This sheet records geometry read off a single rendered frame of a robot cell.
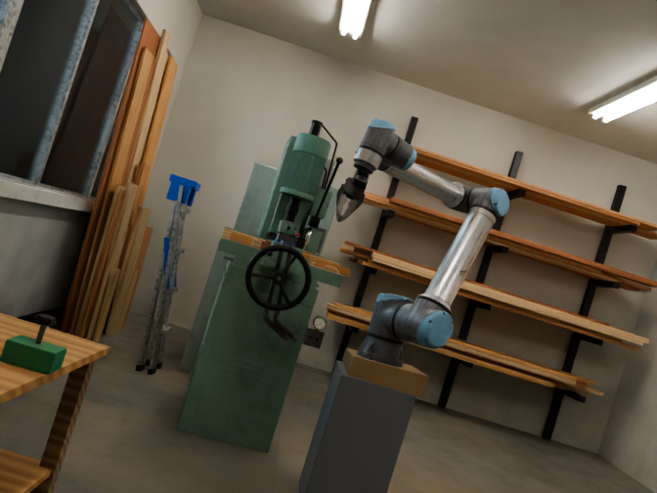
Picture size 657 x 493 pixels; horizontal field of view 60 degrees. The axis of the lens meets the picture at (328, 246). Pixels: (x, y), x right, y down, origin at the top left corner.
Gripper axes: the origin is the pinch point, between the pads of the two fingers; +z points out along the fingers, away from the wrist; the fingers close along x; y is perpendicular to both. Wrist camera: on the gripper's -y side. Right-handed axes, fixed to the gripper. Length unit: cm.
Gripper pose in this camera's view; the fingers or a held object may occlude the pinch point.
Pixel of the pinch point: (340, 217)
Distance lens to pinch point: 192.2
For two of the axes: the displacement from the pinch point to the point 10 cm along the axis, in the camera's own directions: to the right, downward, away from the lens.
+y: -0.5, 0.8, 10.0
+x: -9.1, -4.2, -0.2
